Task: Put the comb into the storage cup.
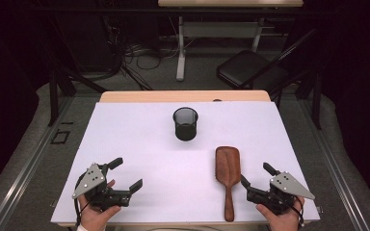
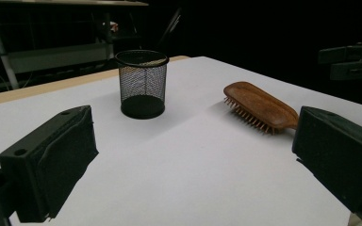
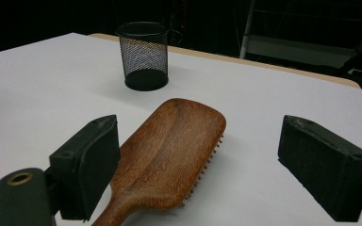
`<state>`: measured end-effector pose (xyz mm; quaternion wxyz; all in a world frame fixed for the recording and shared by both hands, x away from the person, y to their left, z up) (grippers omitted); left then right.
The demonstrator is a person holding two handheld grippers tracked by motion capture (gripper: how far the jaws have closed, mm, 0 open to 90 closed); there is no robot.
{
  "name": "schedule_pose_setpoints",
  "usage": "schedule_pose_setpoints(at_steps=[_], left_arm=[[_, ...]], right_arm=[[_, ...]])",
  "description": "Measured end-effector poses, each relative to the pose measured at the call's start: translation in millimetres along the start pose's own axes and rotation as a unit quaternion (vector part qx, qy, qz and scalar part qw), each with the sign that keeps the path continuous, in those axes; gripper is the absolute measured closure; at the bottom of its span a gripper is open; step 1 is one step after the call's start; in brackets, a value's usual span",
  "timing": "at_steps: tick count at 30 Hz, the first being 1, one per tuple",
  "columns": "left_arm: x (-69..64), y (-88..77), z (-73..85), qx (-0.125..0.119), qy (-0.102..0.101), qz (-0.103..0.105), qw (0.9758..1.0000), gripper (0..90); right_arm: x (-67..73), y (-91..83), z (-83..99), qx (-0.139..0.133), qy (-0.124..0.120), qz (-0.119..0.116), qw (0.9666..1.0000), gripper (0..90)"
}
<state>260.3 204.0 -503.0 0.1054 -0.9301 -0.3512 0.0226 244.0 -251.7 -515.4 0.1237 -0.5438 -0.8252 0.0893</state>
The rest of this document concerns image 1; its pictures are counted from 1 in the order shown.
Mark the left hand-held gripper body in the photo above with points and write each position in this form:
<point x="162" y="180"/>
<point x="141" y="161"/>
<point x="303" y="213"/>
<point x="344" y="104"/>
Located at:
<point x="91" y="181"/>

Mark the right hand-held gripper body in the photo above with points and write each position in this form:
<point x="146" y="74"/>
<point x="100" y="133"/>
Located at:
<point x="289" y="186"/>

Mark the brown wooden hairbrush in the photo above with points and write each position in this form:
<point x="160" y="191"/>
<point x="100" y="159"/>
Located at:
<point x="227" y="166"/>

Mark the black mesh pen holder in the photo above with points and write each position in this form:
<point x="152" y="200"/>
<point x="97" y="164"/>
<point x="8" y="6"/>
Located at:
<point x="185" y="128"/>

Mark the person's right hand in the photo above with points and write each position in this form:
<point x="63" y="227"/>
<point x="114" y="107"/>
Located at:
<point x="282" y="221"/>

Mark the person's left hand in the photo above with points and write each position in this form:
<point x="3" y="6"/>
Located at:
<point x="96" y="219"/>

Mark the white table cover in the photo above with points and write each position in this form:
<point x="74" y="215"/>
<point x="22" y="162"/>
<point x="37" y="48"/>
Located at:
<point x="160" y="154"/>

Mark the black metal stand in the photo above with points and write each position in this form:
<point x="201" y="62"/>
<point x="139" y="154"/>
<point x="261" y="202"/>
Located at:
<point x="53" y="96"/>

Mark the light wooden table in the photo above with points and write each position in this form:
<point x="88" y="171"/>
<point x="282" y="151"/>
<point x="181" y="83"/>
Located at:
<point x="179" y="95"/>

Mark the black folding chair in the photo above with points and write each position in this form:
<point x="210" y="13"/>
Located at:
<point x="247" y="67"/>

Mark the white-legged desk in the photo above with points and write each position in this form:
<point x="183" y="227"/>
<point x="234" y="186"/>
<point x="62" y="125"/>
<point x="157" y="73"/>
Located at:
<point x="218" y="29"/>

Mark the metal floor rail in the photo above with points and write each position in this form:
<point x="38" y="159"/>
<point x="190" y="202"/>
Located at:
<point x="334" y="166"/>
<point x="29" y="163"/>

